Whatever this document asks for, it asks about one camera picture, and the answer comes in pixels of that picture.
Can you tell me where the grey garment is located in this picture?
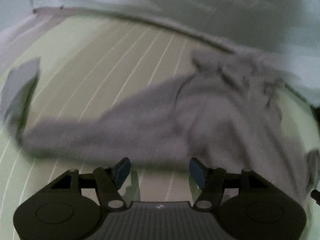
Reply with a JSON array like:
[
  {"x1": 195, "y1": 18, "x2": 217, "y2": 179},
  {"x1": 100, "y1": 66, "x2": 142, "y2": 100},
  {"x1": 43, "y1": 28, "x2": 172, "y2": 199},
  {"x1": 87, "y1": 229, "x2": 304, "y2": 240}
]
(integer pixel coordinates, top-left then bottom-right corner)
[{"x1": 1, "y1": 51, "x2": 312, "y2": 202}]

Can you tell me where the white printed storage bag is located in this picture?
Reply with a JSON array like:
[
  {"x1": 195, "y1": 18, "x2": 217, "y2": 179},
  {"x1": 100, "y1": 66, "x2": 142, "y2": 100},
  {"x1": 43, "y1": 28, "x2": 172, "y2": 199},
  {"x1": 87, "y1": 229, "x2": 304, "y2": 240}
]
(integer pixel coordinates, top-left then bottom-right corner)
[{"x1": 1, "y1": 0, "x2": 319, "y2": 106}]

